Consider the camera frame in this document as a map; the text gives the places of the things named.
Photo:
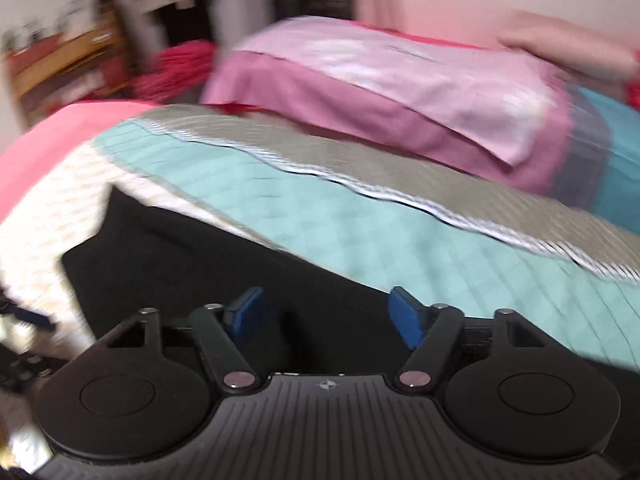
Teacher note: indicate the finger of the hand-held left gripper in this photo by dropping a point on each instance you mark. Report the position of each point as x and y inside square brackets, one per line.
[30, 319]

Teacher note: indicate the teal and beige patterned quilt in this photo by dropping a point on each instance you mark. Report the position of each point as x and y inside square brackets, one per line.
[350, 240]

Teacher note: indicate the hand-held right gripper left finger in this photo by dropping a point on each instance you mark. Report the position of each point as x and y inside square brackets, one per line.
[245, 310]

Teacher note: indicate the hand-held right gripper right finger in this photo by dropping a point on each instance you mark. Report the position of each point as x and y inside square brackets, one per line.
[405, 317]

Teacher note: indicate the stack of red clothes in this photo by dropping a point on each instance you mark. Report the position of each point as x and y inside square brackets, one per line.
[175, 70]

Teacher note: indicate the pink blanket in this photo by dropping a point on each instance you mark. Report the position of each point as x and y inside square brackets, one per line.
[45, 145]

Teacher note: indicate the black pants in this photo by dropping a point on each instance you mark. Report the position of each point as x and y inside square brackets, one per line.
[175, 260]

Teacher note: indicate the pink pillow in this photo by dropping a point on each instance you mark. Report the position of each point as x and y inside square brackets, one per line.
[565, 40]

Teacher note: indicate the blue and grey striped sheet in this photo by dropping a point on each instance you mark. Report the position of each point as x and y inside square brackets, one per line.
[615, 160]

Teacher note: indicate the wooden shelf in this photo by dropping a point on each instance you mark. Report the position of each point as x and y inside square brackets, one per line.
[70, 60]

